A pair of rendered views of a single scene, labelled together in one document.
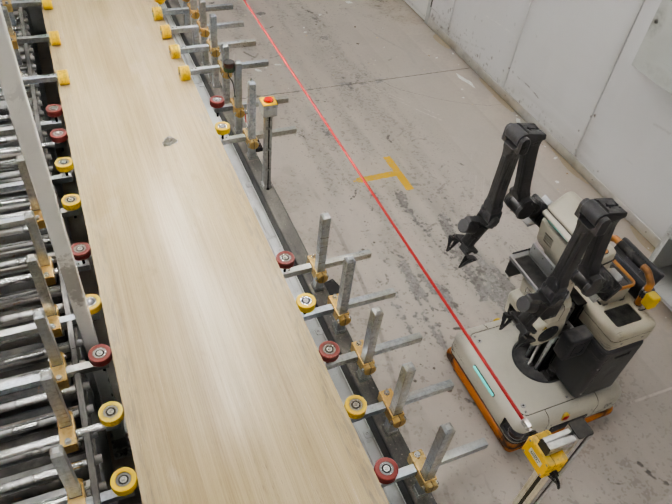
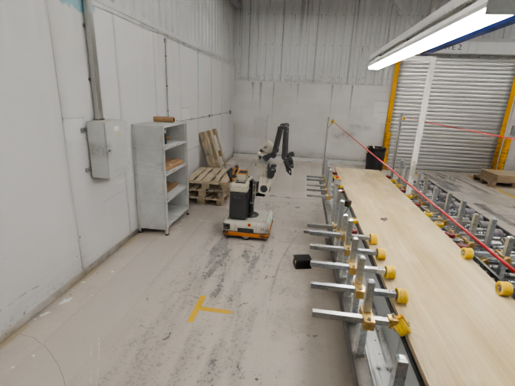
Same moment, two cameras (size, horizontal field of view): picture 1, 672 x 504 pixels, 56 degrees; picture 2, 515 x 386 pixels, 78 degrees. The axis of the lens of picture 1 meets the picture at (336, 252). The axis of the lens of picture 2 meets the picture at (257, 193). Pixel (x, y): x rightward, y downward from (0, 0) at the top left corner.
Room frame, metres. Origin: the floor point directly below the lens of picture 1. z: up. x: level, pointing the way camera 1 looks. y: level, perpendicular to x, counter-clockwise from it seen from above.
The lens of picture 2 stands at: (5.51, 1.56, 1.96)
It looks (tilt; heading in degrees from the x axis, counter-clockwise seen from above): 17 degrees down; 216
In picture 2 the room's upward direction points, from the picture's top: 2 degrees clockwise
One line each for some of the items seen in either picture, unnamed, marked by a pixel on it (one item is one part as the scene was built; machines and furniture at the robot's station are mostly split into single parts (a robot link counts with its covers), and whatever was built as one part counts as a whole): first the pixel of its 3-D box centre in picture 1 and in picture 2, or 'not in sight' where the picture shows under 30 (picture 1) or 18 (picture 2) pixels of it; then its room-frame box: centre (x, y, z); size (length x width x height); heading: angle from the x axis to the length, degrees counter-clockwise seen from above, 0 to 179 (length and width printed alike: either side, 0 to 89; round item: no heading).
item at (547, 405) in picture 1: (531, 372); (248, 221); (1.97, -1.10, 0.16); 0.67 x 0.64 x 0.25; 118
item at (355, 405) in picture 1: (354, 412); not in sight; (1.18, -0.14, 0.85); 0.08 x 0.08 x 0.11
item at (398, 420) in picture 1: (391, 408); not in sight; (1.24, -0.28, 0.82); 0.14 x 0.06 x 0.05; 28
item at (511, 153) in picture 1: (502, 178); (284, 142); (1.94, -0.59, 1.40); 0.11 x 0.06 x 0.43; 29
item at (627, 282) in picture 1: (602, 277); (242, 175); (2.03, -1.20, 0.87); 0.23 x 0.15 x 0.11; 28
